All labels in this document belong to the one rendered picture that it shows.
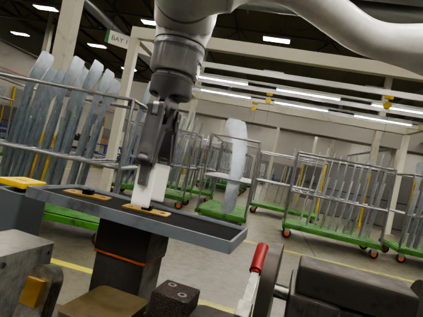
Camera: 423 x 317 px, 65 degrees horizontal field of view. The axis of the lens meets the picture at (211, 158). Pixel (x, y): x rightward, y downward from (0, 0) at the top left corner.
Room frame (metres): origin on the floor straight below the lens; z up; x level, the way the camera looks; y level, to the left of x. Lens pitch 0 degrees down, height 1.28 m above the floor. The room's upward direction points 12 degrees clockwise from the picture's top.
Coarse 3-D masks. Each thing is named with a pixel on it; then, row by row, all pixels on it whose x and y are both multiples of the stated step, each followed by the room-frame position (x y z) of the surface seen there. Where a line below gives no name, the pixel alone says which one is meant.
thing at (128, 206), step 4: (124, 204) 0.59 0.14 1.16; (128, 204) 0.60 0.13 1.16; (128, 208) 0.57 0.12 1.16; (132, 208) 0.57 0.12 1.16; (136, 208) 0.58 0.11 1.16; (140, 208) 0.59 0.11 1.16; (144, 208) 0.58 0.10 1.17; (148, 208) 0.58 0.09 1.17; (152, 208) 0.59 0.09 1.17; (144, 212) 0.57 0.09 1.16; (148, 212) 0.57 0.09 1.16; (152, 212) 0.57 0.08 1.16; (156, 212) 0.58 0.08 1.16; (160, 212) 0.59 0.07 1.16; (164, 212) 0.60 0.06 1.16; (160, 216) 0.56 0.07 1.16; (164, 216) 0.56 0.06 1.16; (168, 216) 0.58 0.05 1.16
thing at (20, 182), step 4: (0, 180) 0.63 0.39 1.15; (4, 180) 0.63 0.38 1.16; (8, 180) 0.62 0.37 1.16; (12, 180) 0.62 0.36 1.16; (16, 180) 0.63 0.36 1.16; (20, 180) 0.64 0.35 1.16; (24, 180) 0.65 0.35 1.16; (28, 180) 0.66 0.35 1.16; (32, 180) 0.67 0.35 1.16; (36, 180) 0.67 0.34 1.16; (8, 184) 0.62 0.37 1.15; (12, 184) 0.62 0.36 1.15; (16, 184) 0.62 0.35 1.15; (20, 184) 0.62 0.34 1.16; (24, 184) 0.62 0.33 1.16; (28, 184) 0.63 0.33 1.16; (32, 184) 0.64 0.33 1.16; (36, 184) 0.65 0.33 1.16; (40, 184) 0.66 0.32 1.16; (44, 184) 0.67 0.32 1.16; (16, 188) 0.64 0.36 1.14; (20, 188) 0.62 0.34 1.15; (24, 188) 0.62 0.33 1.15
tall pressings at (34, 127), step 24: (48, 72) 4.38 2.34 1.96; (72, 72) 4.38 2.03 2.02; (96, 72) 4.38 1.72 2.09; (24, 96) 4.27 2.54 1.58; (48, 96) 4.28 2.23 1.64; (72, 96) 4.27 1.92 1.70; (96, 96) 4.26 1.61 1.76; (144, 96) 4.22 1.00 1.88; (24, 120) 4.37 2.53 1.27; (48, 120) 4.17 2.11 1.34; (72, 120) 4.10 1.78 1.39; (96, 120) 4.10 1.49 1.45; (24, 144) 4.30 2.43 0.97; (48, 144) 4.33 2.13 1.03; (96, 144) 4.25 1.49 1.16; (0, 168) 4.22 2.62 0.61; (24, 168) 4.17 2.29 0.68; (48, 168) 4.18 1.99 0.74; (72, 168) 4.16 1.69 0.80
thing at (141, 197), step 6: (138, 168) 0.54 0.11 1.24; (156, 168) 0.54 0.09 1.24; (138, 174) 0.54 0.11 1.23; (150, 174) 0.54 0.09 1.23; (150, 180) 0.54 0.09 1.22; (138, 186) 0.54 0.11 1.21; (144, 186) 0.54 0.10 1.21; (150, 186) 0.54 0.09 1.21; (138, 192) 0.54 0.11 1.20; (144, 192) 0.54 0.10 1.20; (150, 192) 0.54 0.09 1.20; (132, 198) 0.54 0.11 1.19; (138, 198) 0.54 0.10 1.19; (144, 198) 0.54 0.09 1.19; (132, 204) 0.54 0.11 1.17; (138, 204) 0.54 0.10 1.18; (144, 204) 0.54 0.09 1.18
